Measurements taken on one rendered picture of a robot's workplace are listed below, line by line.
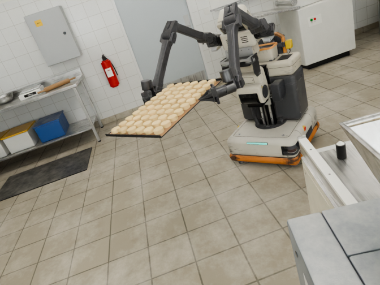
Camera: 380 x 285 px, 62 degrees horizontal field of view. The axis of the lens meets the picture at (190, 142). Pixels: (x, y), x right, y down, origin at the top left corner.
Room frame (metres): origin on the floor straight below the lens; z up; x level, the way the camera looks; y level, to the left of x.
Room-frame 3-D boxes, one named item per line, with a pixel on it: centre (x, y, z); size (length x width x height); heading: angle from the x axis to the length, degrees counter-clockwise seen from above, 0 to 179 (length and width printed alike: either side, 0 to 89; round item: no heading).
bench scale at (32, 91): (4.59, 1.87, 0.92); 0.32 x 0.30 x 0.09; 10
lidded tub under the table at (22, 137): (4.59, 2.30, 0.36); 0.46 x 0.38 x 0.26; 4
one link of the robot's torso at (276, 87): (2.39, -0.68, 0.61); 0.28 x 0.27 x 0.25; 47
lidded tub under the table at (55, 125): (4.62, 1.85, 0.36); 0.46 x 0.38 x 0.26; 5
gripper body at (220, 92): (1.60, -0.23, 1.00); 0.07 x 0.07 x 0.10; 3
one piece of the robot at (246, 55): (2.34, -0.55, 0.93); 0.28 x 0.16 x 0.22; 47
